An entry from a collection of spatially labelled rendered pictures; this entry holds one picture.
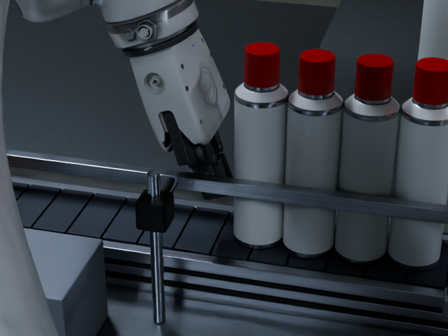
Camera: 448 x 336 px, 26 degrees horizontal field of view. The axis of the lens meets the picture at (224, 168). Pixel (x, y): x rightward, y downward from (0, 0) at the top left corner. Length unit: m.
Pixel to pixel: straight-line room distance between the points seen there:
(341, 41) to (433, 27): 0.37
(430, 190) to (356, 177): 0.07
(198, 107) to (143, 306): 0.22
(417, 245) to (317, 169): 0.12
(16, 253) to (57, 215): 0.77
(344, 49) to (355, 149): 0.57
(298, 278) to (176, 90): 0.22
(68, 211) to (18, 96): 0.42
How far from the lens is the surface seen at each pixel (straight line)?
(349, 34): 1.51
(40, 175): 1.08
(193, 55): 0.91
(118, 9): 0.88
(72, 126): 1.34
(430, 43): 1.14
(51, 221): 1.03
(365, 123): 0.88
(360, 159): 0.90
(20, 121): 1.37
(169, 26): 0.88
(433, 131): 0.88
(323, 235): 0.95
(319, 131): 0.89
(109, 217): 1.03
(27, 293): 0.26
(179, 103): 0.88
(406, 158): 0.90
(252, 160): 0.92
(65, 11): 0.87
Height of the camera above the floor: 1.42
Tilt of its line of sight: 29 degrees down
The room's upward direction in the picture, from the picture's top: straight up
